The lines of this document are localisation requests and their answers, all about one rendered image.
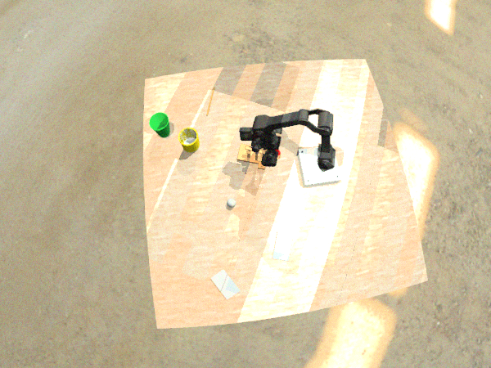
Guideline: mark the green plastic cup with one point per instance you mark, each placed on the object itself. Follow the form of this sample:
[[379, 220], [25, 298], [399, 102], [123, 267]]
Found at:
[[160, 124]]

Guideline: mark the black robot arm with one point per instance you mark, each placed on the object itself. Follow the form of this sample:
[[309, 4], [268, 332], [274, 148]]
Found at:
[[264, 130]]

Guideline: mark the yellow mug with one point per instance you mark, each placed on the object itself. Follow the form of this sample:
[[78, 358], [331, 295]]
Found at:
[[189, 140]]

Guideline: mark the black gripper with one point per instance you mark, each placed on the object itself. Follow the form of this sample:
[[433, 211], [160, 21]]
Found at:
[[270, 157]]

